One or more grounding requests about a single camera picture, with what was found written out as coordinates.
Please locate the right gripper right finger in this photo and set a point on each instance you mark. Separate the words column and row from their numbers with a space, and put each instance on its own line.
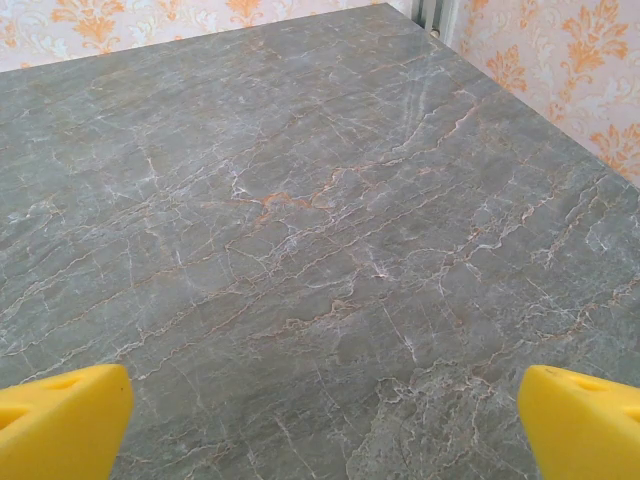
column 585, row 435

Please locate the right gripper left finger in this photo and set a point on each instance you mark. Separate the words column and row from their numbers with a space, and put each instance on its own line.
column 55, row 430

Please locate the aluminium frame post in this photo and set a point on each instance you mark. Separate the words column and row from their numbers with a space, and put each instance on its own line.
column 435, row 17

